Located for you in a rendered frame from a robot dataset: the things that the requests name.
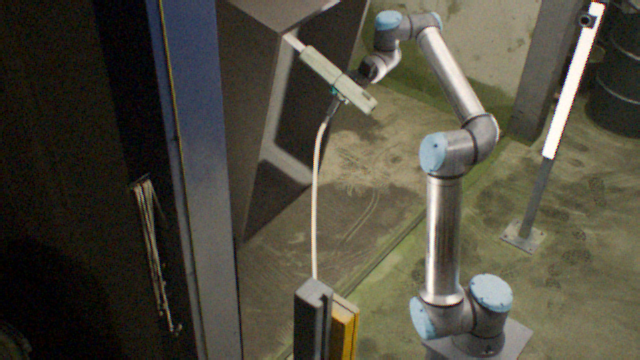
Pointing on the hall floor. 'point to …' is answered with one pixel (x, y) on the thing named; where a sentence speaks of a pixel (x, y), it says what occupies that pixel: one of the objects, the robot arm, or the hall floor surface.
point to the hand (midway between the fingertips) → (340, 92)
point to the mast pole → (536, 197)
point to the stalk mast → (312, 320)
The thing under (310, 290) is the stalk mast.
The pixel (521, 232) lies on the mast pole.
